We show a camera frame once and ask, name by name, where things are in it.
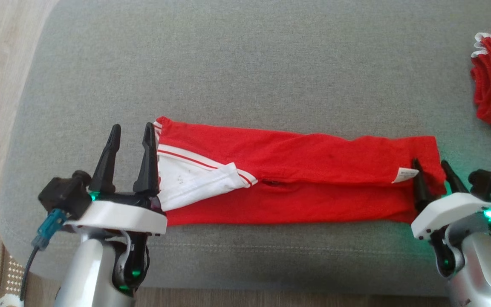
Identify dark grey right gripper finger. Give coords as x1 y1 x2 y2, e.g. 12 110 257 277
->
412 159 433 211
441 160 463 195

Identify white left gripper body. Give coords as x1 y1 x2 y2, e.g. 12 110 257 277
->
64 192 168 236

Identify red basketball jersey white sleeves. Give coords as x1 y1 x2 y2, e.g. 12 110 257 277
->
153 116 447 226

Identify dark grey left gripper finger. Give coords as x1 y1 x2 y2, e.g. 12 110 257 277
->
133 122 161 197
89 124 121 194

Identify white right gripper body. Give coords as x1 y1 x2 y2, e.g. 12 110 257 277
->
411 193 491 240

